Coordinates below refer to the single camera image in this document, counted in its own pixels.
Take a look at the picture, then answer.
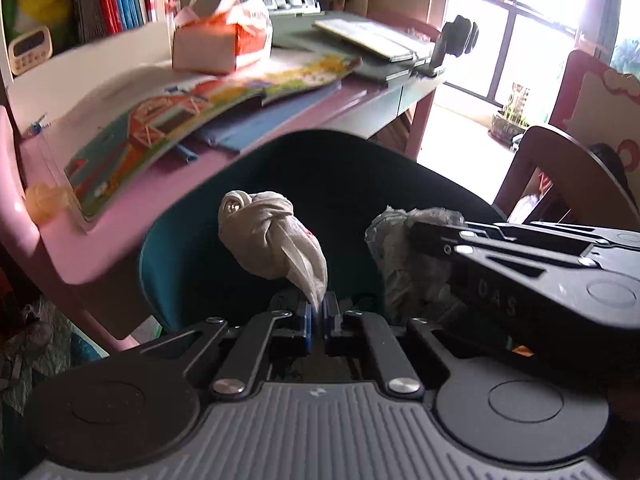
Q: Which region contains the potted plant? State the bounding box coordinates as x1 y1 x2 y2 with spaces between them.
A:
490 82 532 144

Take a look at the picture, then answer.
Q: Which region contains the brown wooden chair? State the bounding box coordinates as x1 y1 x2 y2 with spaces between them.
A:
492 125 632 224

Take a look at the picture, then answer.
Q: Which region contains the yellow plush toy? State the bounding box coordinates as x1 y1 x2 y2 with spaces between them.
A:
9 0 74 47

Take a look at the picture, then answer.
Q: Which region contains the pink headboard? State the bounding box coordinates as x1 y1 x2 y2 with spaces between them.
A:
547 50 640 162

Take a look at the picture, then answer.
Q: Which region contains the pink desk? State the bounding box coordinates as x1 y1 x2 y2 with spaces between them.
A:
0 10 447 352

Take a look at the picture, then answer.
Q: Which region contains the white digital timer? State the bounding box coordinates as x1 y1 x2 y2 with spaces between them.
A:
9 25 54 76

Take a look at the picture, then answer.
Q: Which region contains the clear plastic bag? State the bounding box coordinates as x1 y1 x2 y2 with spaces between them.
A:
364 206 472 327

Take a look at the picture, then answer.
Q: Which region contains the pen holder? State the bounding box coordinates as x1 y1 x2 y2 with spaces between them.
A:
164 0 185 32

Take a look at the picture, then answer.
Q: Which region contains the black clamp lamp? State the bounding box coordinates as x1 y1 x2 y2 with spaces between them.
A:
429 15 481 79

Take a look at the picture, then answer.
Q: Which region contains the blue clip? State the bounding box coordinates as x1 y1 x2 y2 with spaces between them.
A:
27 112 52 137

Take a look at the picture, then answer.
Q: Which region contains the white knotted cloth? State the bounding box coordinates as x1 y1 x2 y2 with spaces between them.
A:
218 190 329 309

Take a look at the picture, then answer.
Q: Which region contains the orange crumpled wrapper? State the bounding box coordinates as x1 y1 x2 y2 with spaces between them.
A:
25 182 72 224

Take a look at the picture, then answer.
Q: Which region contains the quilted cloth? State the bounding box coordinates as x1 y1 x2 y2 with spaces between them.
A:
0 300 103 413

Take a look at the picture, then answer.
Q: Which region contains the teal chair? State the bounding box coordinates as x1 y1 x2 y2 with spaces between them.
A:
139 130 507 337

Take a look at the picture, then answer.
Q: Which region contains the window frame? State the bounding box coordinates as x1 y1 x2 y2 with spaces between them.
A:
450 0 631 108

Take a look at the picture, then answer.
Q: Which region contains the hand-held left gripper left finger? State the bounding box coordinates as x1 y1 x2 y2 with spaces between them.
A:
184 291 317 397

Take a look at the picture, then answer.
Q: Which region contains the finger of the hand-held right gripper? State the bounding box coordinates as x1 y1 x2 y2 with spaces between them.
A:
408 219 617 250
444 244 597 317

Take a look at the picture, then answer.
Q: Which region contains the orange and white tissue box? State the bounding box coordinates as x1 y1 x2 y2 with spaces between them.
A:
171 0 274 74

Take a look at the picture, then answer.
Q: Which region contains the colourful picture book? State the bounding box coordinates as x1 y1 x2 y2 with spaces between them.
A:
65 55 364 219

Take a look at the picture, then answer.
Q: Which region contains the blue folder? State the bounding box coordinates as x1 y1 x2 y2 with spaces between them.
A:
194 80 352 154

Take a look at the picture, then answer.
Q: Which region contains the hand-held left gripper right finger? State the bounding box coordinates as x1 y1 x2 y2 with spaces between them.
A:
322 291 452 397

